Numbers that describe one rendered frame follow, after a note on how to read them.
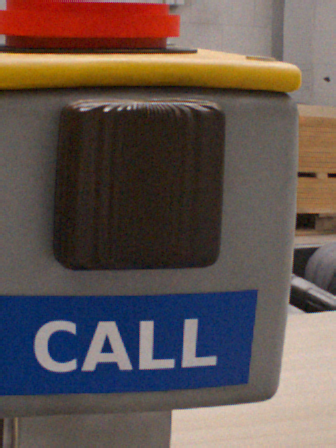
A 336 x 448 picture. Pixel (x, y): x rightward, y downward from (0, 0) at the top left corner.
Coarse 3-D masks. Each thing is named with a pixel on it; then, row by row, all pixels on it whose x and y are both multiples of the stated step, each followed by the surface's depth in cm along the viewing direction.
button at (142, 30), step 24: (24, 0) 25; (48, 0) 24; (0, 24) 25; (24, 24) 24; (48, 24) 24; (72, 24) 24; (96, 24) 24; (120, 24) 24; (144, 24) 25; (168, 24) 25; (48, 48) 25
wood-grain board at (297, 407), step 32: (288, 320) 135; (320, 320) 135; (288, 352) 122; (320, 352) 122; (288, 384) 111; (320, 384) 111; (192, 416) 101; (224, 416) 101; (256, 416) 101; (288, 416) 102; (320, 416) 102
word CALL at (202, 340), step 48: (0, 336) 23; (48, 336) 23; (96, 336) 24; (144, 336) 24; (192, 336) 24; (240, 336) 25; (0, 384) 23; (48, 384) 23; (96, 384) 24; (144, 384) 24; (192, 384) 25
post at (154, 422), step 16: (48, 416) 26; (64, 416) 26; (80, 416) 26; (96, 416) 26; (112, 416) 26; (128, 416) 26; (144, 416) 26; (160, 416) 26; (16, 432) 25; (32, 432) 25; (48, 432) 26; (64, 432) 26; (80, 432) 26; (96, 432) 26; (112, 432) 26; (128, 432) 26; (144, 432) 26; (160, 432) 27
